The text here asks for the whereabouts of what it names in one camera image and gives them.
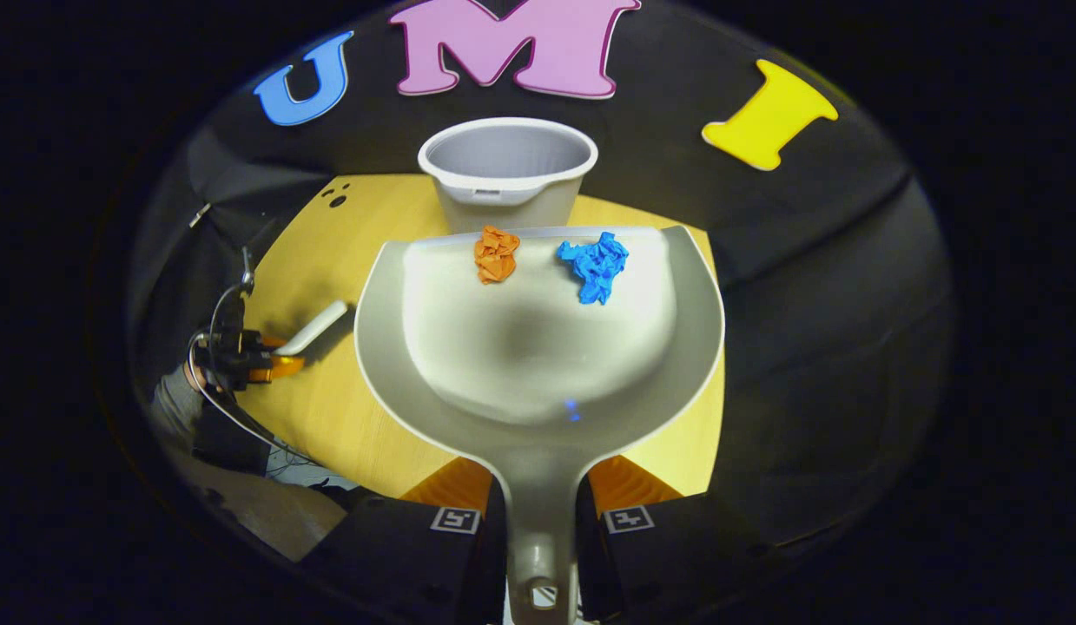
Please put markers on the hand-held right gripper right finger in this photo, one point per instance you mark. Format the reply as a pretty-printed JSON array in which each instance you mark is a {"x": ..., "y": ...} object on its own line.
[{"x": 588, "y": 564}]

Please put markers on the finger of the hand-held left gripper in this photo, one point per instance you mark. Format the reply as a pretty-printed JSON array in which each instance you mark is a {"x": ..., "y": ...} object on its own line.
[
  {"x": 281, "y": 367},
  {"x": 273, "y": 341}
]

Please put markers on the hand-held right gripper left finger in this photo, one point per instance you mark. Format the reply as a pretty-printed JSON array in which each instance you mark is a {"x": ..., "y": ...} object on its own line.
[{"x": 496, "y": 555}]

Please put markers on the small white broom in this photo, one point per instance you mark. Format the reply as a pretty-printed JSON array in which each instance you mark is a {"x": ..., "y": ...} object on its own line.
[{"x": 316, "y": 325}]

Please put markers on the white plastic dustpan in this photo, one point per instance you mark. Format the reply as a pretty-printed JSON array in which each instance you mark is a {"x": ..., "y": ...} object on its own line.
[{"x": 538, "y": 347}]

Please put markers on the orange paper trash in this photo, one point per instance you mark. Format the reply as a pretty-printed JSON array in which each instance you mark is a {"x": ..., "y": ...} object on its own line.
[{"x": 496, "y": 254}]

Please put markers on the white ribbed garbage bin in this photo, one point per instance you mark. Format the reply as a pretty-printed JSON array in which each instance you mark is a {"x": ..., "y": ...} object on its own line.
[{"x": 503, "y": 161}]

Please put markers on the blue paper trash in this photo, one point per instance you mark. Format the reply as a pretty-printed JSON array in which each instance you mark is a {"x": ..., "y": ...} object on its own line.
[{"x": 597, "y": 265}]

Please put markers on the metal backdrop clip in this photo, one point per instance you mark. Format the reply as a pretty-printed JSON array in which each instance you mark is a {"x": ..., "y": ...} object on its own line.
[{"x": 199, "y": 213}]

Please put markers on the black backdrop cloth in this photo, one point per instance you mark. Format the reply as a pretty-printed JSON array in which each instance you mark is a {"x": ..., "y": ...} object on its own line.
[{"x": 807, "y": 260}]

